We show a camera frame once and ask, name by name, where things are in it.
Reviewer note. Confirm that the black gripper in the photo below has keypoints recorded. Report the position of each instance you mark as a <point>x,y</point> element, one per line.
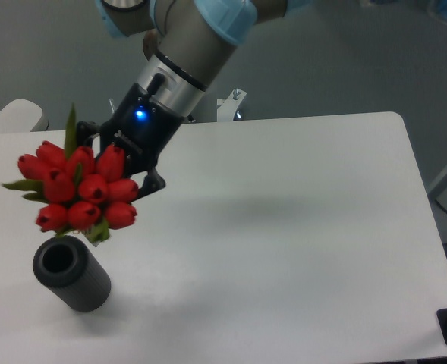
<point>139,126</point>

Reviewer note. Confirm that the red tulip bouquet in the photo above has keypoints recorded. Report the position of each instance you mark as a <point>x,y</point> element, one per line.
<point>80,192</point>

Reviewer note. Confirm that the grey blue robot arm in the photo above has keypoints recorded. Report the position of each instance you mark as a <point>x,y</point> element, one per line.
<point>194,40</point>

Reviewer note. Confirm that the dark grey ribbed vase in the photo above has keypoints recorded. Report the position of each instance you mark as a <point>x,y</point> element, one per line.
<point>65,266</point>

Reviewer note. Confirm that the white chair corner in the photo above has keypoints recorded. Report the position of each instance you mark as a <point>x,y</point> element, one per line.
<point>21,116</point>

